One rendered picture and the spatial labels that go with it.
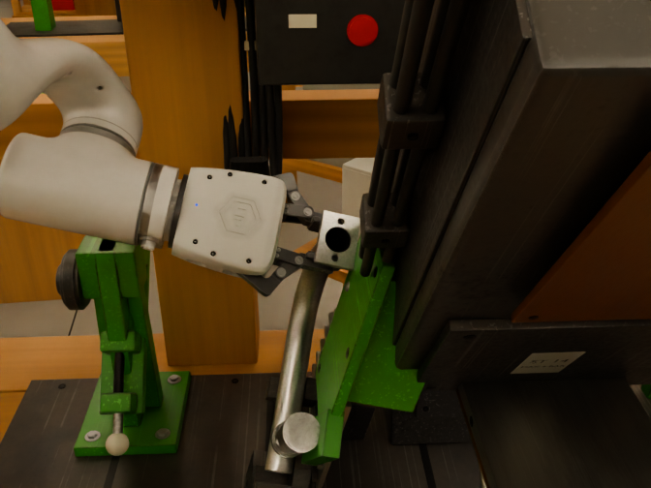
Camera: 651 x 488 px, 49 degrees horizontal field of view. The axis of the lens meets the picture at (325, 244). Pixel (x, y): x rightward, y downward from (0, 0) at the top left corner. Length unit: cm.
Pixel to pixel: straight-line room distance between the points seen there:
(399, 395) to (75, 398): 54
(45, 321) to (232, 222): 231
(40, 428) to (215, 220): 47
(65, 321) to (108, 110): 224
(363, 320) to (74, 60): 34
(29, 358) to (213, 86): 55
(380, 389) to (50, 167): 37
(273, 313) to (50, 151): 217
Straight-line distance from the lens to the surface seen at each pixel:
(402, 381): 69
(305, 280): 80
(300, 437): 71
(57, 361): 121
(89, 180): 69
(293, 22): 80
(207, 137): 95
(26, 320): 300
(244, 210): 70
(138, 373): 95
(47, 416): 107
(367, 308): 62
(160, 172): 70
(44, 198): 70
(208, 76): 93
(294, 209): 72
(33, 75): 62
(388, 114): 41
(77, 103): 74
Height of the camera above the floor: 157
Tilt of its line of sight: 28 degrees down
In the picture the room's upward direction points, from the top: straight up
